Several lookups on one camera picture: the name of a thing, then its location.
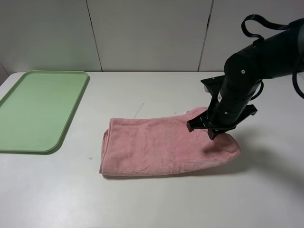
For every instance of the pink terry towel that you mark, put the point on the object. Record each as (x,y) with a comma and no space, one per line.
(162,146)

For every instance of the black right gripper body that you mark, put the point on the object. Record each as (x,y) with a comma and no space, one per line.
(229,106)

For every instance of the green plastic tray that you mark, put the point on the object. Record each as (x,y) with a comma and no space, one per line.
(35,114)

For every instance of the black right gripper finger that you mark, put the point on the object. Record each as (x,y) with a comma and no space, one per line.
(199,122)
(213,132)

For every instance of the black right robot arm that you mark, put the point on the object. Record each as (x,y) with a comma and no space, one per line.
(278,50)

